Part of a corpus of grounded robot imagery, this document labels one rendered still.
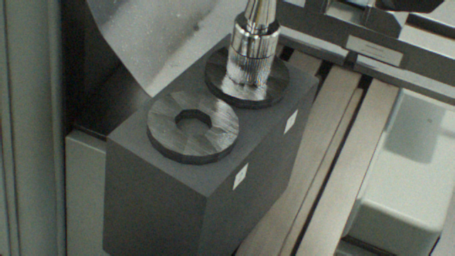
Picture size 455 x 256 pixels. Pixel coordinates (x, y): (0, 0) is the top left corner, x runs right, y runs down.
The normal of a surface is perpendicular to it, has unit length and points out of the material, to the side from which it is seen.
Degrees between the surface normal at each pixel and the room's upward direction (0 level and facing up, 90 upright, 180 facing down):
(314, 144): 0
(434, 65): 90
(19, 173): 88
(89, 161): 90
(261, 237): 0
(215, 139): 0
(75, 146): 90
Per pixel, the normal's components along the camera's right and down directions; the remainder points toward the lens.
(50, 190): 0.74, 0.54
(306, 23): -0.37, 0.62
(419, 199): 0.14, -0.70
